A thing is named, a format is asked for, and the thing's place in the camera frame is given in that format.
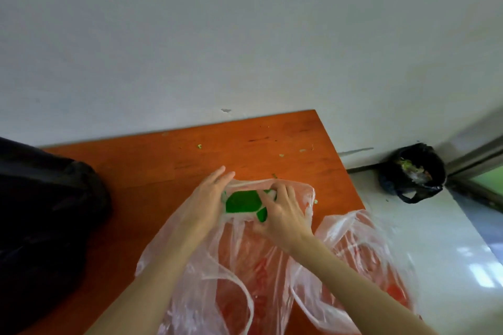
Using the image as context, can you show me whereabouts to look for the person's left hand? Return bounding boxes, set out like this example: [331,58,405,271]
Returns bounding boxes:
[181,166,236,244]

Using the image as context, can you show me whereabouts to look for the person's right hand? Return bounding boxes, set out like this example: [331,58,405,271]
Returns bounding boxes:
[253,181,315,255]

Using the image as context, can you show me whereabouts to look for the clear plastic bag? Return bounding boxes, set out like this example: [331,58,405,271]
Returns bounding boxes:
[288,209,422,335]
[135,178,317,335]

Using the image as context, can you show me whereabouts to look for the person's left forearm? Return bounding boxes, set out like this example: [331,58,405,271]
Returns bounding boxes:
[84,225,213,335]

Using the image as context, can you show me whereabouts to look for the person's right forearm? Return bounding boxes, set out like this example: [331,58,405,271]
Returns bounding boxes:
[289,233,440,335]

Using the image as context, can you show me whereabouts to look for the green vegetable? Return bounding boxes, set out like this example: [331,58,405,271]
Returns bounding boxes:
[224,189,273,223]

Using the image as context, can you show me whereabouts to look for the green vegetable scraps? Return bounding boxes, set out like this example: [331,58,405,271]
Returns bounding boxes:
[195,143,319,206]

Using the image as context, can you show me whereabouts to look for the black trash bag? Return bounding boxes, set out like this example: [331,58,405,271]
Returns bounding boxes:
[378,143,448,205]

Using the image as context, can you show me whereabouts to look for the vegetable waste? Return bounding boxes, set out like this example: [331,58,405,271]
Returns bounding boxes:
[398,158,434,183]

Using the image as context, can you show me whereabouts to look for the large black bag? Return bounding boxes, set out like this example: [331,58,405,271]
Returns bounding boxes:
[0,136,114,335]

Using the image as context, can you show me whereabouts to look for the grey window frame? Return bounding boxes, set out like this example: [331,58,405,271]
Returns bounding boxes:
[445,132,503,214]

